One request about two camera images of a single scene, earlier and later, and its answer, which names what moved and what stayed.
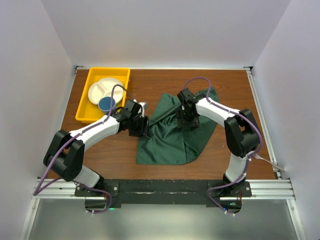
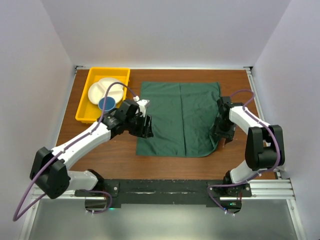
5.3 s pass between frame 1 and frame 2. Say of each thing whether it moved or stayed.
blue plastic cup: stayed
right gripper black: moved
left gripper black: stayed
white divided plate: stayed
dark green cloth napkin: moved
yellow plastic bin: stayed
